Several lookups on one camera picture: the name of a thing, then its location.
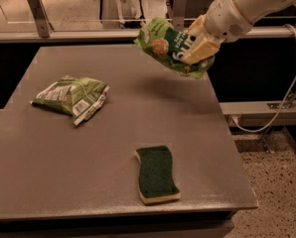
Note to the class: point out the glass barrier panel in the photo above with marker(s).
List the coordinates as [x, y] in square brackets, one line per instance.
[82, 15]

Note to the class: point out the grey metal rail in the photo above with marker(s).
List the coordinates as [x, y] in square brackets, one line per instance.
[126, 35]

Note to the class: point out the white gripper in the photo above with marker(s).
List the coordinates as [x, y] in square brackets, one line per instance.
[225, 15]

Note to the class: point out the green crumpled snack bag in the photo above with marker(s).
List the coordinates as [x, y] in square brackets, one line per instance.
[80, 97]

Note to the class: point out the right metal bracket post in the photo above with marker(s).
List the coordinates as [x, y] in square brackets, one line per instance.
[178, 14]

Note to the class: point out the green rice chip bag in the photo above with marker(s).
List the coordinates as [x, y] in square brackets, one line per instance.
[162, 42]

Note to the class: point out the left metal bracket post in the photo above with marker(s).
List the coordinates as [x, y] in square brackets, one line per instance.
[42, 23]

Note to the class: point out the green and yellow sponge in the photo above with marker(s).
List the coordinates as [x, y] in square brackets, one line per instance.
[155, 181]

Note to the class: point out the metal bracket post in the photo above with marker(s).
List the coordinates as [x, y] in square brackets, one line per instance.
[42, 23]
[178, 14]

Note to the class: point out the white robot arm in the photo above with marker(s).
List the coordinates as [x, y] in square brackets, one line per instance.
[254, 10]

